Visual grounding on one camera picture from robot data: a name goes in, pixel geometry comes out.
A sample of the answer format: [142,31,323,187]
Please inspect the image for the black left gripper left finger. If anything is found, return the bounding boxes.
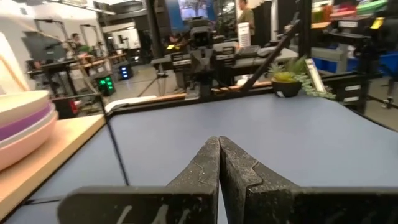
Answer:
[57,136,221,224]

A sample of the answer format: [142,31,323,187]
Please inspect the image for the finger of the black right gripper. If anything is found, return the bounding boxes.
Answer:
[195,51,203,74]
[202,51,210,74]

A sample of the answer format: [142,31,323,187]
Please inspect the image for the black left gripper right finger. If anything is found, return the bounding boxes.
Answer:
[220,136,398,224]

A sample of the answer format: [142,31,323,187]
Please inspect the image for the purple plate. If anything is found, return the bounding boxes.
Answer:
[0,103,54,141]

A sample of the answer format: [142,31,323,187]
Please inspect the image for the salmon pink plate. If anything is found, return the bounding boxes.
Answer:
[0,116,59,172]

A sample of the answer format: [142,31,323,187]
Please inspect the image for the rack of colourful plates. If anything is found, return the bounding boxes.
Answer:
[310,0,389,30]

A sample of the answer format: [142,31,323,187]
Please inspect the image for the wooden side board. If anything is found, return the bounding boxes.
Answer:
[146,80,274,103]

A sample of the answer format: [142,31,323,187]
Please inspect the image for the black keyboard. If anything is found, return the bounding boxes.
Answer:
[238,45,262,58]

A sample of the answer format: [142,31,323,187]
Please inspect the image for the person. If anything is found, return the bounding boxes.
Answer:
[70,32,91,54]
[236,0,256,37]

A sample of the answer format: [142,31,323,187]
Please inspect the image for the blue lit computer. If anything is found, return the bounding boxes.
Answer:
[117,63,134,81]

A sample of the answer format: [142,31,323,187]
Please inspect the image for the green plant sprig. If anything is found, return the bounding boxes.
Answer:
[267,55,336,100]

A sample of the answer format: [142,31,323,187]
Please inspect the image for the green lit computer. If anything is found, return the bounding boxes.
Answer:
[95,74,116,97]

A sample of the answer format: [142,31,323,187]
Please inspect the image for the white upright strip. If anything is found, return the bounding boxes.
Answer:
[304,58,326,94]

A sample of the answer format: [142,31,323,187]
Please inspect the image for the blue storage bins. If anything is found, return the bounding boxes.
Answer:
[312,55,358,74]

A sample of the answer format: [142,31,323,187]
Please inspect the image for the black drawer unit white labels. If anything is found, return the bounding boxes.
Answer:
[323,73,379,113]

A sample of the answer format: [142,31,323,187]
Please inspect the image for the grey monitor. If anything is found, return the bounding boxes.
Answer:
[21,30,68,63]

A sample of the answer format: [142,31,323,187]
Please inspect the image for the yellow tag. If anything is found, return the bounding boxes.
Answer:
[369,17,386,30]

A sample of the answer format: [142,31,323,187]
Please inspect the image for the black aluminium table frame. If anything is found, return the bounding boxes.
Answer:
[104,71,398,131]

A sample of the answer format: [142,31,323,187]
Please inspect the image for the wall screen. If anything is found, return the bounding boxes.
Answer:
[177,0,209,21]

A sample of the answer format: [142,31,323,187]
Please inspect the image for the black diagonal frame strut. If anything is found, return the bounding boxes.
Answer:
[241,20,302,94]

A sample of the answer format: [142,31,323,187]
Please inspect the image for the yellow cable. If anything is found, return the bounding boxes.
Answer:
[0,55,30,93]

